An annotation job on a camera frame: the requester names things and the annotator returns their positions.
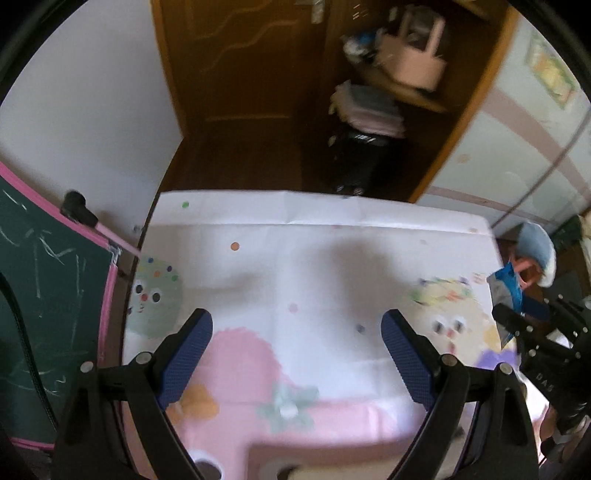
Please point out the dark wooden cabinet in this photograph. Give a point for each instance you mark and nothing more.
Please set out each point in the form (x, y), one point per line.
(575, 258)

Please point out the pink plastic stool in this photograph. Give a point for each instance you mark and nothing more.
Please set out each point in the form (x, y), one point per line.
(526, 267)

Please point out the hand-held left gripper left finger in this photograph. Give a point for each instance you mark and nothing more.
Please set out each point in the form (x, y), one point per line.
(184, 357)

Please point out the blue white cushion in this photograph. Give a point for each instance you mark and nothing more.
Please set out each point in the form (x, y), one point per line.
(538, 244)

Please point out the pastel printed tablecloth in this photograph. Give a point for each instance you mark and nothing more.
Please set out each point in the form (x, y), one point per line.
(300, 258)

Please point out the colourful wall poster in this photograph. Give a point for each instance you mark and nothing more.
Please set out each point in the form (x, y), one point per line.
(551, 69)

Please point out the folded cloths stack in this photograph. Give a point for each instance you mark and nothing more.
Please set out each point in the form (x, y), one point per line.
(369, 108)

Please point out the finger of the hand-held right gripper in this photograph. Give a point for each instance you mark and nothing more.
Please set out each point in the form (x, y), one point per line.
(519, 330)
(570, 311)

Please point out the pastel floral wardrobe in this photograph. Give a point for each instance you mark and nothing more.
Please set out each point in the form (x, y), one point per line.
(517, 152)

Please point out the pink basket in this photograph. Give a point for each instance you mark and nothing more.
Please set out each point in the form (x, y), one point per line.
(413, 60)

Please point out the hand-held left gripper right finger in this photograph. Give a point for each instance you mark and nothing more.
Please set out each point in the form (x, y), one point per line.
(407, 357)

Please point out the wooden door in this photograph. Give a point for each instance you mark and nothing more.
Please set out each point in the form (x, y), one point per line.
(240, 92)

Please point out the green chalkboard pink frame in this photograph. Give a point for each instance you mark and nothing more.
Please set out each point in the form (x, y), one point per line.
(51, 286)

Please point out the small dark round cup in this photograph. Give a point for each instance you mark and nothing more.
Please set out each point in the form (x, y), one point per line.
(205, 470)

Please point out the black chalkboard clip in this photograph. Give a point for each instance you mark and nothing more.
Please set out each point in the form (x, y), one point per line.
(76, 205)

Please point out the black striped bag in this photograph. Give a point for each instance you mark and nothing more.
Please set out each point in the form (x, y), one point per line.
(360, 157)

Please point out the blue snack packet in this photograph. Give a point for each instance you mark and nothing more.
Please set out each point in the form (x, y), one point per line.
(508, 284)

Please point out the small toys on shelf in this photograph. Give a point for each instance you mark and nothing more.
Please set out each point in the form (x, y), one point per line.
(360, 46)

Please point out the wooden shelf unit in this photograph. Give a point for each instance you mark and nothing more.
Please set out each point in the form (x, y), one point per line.
(434, 138)

